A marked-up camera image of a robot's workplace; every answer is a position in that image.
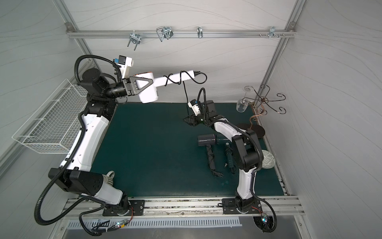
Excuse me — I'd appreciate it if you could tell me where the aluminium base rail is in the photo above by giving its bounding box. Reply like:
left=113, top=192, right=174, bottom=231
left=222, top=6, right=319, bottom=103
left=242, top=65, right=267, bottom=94
left=58, top=195, right=308, bottom=220

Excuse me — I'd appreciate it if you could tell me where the right metal hook bracket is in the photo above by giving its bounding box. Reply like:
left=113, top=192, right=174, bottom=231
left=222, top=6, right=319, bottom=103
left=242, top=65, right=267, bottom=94
left=259, top=26, right=285, bottom=38

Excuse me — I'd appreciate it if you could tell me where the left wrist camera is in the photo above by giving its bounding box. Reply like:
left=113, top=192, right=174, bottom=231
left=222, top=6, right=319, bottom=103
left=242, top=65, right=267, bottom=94
left=114, top=55, right=133, bottom=79

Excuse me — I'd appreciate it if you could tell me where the metal double hook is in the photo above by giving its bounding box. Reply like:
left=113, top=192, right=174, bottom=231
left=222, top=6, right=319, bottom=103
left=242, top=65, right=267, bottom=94
left=156, top=26, right=174, bottom=42

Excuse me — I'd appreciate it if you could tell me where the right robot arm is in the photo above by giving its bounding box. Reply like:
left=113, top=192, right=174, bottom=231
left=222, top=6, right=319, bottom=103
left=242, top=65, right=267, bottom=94
left=184, top=88, right=278, bottom=233

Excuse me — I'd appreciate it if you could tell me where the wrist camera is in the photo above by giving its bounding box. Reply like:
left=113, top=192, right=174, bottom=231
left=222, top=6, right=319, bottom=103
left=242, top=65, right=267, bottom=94
left=188, top=99, right=202, bottom=117
left=114, top=55, right=133, bottom=79

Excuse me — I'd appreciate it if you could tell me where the white wire basket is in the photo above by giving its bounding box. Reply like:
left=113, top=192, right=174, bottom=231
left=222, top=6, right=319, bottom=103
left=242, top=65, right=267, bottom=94
left=12, top=79, right=87, bottom=154

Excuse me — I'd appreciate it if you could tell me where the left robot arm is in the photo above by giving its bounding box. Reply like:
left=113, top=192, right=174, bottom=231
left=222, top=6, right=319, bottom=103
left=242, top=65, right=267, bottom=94
left=34, top=55, right=146, bottom=226

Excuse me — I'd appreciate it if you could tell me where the striped ceramic mug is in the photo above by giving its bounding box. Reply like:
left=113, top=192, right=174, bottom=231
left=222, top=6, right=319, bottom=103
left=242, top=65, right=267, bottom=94
left=103, top=171, right=115, bottom=186

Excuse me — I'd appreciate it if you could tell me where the white hair dryer cord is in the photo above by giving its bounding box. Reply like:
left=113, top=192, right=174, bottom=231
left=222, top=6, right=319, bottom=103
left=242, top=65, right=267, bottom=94
left=163, top=70, right=208, bottom=120

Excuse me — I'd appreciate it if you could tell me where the black hair dryer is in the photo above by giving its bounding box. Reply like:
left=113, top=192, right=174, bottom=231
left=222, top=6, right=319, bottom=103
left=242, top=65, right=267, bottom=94
left=198, top=134, right=223, bottom=177

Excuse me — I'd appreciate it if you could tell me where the copper wire glass rack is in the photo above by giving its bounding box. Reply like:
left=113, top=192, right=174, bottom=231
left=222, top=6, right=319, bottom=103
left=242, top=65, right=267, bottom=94
left=241, top=84, right=286, bottom=138

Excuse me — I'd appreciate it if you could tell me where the white hair dryer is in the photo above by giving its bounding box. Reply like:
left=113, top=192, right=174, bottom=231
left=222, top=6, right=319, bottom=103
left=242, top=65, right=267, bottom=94
left=134, top=70, right=201, bottom=104

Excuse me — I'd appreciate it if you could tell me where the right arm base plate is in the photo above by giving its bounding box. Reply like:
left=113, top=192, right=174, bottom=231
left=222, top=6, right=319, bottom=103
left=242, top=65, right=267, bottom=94
left=218, top=196, right=262, bottom=215

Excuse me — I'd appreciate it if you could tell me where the white slotted cable duct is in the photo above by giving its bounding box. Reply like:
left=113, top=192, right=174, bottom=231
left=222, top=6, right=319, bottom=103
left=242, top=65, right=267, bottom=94
left=67, top=217, right=242, bottom=230

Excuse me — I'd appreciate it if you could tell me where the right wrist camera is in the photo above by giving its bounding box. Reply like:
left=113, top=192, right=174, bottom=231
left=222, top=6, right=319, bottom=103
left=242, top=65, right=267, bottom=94
left=188, top=99, right=202, bottom=117

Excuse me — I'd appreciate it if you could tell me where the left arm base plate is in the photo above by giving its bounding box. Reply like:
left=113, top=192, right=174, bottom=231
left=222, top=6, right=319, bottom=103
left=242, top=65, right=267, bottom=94
left=102, top=200, right=145, bottom=217

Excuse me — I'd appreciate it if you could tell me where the green table mat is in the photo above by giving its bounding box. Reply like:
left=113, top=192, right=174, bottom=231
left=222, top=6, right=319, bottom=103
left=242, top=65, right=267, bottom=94
left=80, top=102, right=284, bottom=198

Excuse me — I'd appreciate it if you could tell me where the small metal hook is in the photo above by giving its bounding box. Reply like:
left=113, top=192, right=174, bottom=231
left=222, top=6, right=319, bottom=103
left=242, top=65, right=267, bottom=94
left=197, top=26, right=203, bottom=39

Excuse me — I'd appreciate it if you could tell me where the clear wine glass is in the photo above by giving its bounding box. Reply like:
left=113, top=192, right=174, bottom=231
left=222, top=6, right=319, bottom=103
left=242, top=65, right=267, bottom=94
left=236, top=86, right=256, bottom=113

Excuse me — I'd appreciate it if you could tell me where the metal hook clamp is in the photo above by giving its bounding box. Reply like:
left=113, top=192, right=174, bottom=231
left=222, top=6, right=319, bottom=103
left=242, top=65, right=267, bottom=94
left=127, top=31, right=141, bottom=51

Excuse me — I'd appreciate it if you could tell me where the horizontal aluminium rail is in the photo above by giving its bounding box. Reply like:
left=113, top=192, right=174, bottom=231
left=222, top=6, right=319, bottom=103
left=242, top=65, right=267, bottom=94
left=67, top=28, right=297, bottom=39

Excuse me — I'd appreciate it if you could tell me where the green hair dryer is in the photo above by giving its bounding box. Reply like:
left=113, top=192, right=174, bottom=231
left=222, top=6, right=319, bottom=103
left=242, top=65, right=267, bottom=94
left=216, top=134, right=236, bottom=174

